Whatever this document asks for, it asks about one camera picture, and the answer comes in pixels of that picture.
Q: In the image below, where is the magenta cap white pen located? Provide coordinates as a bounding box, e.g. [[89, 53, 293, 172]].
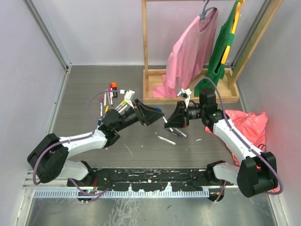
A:
[[100, 97, 103, 117]]

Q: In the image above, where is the dark purple pen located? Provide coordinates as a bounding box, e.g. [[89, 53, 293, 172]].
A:
[[167, 128, 182, 138]]

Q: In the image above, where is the purple cap white marker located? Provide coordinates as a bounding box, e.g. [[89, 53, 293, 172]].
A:
[[174, 128, 187, 137]]

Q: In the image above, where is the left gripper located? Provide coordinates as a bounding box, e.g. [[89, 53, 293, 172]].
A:
[[114, 98, 163, 132]]

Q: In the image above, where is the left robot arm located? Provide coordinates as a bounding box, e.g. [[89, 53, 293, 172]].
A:
[[27, 99, 164, 186]]

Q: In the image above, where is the yellow hanger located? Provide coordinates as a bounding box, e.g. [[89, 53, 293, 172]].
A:
[[221, 0, 245, 65]]

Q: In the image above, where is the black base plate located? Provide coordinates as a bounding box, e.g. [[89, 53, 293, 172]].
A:
[[75, 168, 222, 192]]

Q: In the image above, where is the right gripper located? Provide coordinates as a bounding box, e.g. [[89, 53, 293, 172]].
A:
[[164, 101, 205, 129]]

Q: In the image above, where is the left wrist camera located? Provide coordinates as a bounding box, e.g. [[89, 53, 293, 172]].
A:
[[124, 90, 135, 108]]

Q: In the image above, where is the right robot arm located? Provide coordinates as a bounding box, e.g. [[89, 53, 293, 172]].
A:
[[164, 88, 281, 198]]

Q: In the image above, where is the wooden clothes rack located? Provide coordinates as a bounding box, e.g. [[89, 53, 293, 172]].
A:
[[142, 0, 283, 105]]

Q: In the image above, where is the pink white pen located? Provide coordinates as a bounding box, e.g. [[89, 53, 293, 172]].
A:
[[107, 89, 113, 106]]

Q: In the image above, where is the white slotted cable duct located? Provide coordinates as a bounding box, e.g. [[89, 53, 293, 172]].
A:
[[33, 189, 209, 198]]

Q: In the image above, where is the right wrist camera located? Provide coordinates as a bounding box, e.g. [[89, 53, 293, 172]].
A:
[[177, 88, 191, 100]]

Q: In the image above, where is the grey white pen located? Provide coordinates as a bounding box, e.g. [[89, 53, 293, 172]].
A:
[[103, 91, 107, 106]]

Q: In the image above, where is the pink t-shirt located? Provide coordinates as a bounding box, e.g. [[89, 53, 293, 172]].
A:
[[152, 7, 218, 98]]

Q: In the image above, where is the orange black highlighter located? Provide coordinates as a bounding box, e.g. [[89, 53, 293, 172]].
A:
[[110, 82, 118, 98]]

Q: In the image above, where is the white pen teal tip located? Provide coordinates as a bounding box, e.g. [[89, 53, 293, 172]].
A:
[[158, 136, 177, 145]]

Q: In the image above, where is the green t-shirt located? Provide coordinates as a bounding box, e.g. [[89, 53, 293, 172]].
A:
[[194, 0, 238, 97]]

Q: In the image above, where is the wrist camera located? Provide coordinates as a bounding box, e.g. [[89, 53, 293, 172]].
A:
[[124, 90, 135, 108], [177, 88, 191, 100]]

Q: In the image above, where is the red plastic bag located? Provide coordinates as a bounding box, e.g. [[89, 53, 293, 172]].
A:
[[204, 109, 269, 165]]

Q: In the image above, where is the grey hanger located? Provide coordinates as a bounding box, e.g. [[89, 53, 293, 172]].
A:
[[199, 0, 217, 22]]

